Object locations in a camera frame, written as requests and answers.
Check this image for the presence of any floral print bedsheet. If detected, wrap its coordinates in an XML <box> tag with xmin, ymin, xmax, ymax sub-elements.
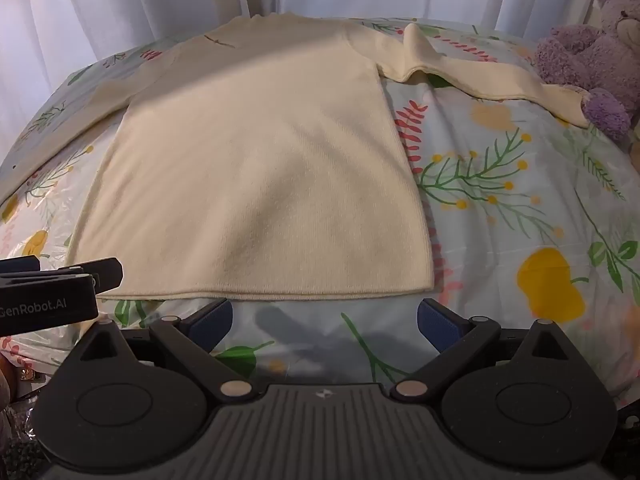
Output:
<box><xmin>0</xmin><ymin>16</ymin><xmax>640</xmax><ymax>411</ymax></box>

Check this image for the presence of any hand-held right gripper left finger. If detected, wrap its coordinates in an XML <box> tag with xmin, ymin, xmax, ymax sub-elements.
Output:
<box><xmin>66</xmin><ymin>298</ymin><xmax>254</xmax><ymax>403</ymax></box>

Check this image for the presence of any cream knit sweater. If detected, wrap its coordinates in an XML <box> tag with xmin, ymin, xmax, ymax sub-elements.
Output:
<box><xmin>0</xmin><ymin>12</ymin><xmax>594</xmax><ymax>304</ymax></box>

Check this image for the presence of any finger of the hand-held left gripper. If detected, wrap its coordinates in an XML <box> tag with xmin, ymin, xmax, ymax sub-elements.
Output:
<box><xmin>0</xmin><ymin>255</ymin><xmax>42</xmax><ymax>279</ymax></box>
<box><xmin>66</xmin><ymin>257</ymin><xmax>124</xmax><ymax>294</ymax></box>

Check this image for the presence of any purple teddy bear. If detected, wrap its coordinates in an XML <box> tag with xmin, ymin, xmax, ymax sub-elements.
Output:
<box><xmin>534</xmin><ymin>0</ymin><xmax>640</xmax><ymax>144</ymax></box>

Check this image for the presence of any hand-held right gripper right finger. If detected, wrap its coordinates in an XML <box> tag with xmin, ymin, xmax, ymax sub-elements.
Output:
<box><xmin>390</xmin><ymin>298</ymin><xmax>572</xmax><ymax>403</ymax></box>

